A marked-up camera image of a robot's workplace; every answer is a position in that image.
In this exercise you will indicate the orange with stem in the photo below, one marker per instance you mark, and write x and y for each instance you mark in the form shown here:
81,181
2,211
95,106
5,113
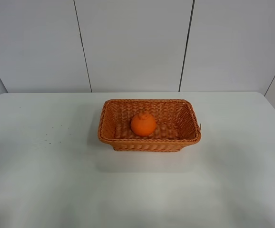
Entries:
143,123

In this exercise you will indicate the orange woven basket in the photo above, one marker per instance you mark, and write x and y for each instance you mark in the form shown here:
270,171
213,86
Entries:
176,128

